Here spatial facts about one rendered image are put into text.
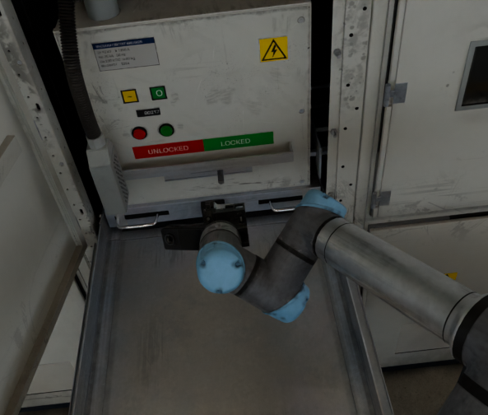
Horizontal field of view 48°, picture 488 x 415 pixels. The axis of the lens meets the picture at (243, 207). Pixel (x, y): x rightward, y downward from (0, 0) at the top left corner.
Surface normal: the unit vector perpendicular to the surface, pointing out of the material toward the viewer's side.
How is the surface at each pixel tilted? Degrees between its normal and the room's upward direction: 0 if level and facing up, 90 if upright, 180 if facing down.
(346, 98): 90
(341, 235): 25
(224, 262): 61
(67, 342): 90
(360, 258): 42
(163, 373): 0
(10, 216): 90
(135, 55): 90
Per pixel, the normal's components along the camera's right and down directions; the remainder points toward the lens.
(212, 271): 0.04, 0.27
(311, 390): -0.08, -0.70
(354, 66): 0.07, 0.70
